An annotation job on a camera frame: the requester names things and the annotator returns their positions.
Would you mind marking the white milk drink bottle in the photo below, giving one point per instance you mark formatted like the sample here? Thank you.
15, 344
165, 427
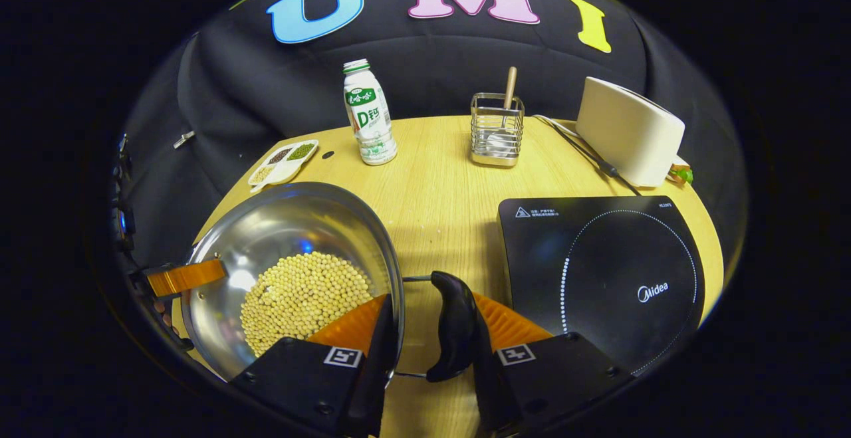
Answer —
369, 119

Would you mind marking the black induction cooktop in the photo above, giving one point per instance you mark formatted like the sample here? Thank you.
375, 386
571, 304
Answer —
598, 258

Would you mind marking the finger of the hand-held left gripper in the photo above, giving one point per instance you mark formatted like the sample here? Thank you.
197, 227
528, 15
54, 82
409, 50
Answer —
186, 277

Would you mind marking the silver metal clip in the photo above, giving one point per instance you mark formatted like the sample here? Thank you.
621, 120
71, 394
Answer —
184, 139

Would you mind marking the black backdrop cloth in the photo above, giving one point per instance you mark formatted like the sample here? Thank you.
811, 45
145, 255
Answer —
432, 72

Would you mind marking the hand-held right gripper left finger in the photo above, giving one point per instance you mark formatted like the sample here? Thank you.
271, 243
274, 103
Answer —
375, 385

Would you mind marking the pile of soybeans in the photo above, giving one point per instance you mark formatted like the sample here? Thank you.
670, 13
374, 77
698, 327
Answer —
299, 298

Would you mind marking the sandwich with lettuce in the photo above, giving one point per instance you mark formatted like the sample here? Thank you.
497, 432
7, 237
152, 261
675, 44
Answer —
681, 173

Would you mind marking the white toaster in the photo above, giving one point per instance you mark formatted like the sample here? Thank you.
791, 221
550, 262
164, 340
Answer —
628, 132

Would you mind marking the white divided bean tray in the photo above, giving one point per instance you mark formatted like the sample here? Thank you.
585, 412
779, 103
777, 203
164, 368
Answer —
282, 162

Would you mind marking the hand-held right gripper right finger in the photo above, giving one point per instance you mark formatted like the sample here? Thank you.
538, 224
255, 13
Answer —
488, 385

